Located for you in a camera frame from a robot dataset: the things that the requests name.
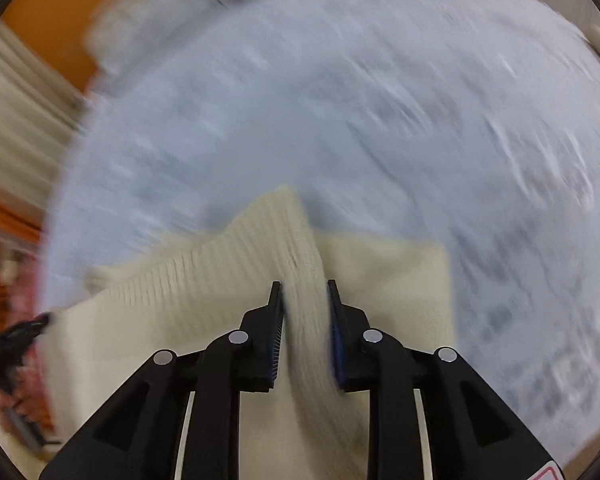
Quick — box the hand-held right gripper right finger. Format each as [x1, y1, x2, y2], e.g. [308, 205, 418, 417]
[327, 279, 562, 480]

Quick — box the cream curtain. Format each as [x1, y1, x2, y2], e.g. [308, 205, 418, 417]
[0, 21, 87, 211]

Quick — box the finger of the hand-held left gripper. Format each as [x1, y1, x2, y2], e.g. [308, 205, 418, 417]
[0, 311, 52, 391]

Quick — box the light grey bed sheet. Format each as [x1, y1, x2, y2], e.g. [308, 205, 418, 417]
[39, 0, 600, 466]

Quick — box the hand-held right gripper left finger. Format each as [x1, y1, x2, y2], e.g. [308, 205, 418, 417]
[39, 281, 285, 480]

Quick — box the cream knitted sweater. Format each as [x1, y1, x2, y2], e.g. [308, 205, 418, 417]
[44, 186, 455, 480]

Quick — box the grey pillow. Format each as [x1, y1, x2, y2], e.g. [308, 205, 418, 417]
[82, 0, 396, 78]

